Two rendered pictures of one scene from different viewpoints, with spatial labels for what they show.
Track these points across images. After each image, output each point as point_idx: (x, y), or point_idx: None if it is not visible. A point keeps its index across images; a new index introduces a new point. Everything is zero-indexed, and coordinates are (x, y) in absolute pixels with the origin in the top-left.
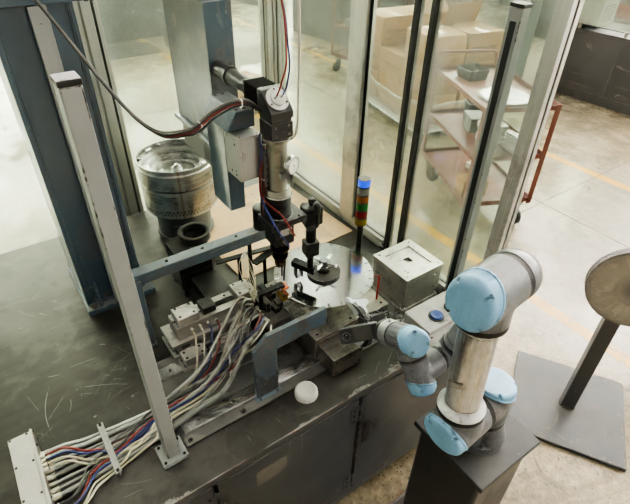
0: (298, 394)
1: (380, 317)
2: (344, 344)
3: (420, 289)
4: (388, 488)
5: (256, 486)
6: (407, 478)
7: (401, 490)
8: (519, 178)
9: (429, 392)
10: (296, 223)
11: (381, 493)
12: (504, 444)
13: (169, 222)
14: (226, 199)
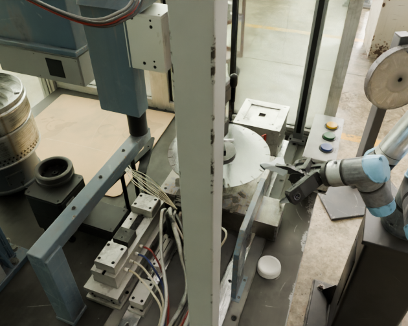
0: (267, 272)
1: (309, 165)
2: (296, 204)
3: (281, 136)
4: (294, 310)
5: None
6: (301, 295)
7: (304, 306)
8: (363, 2)
9: (395, 207)
10: None
11: (293, 317)
12: None
13: None
14: (126, 107)
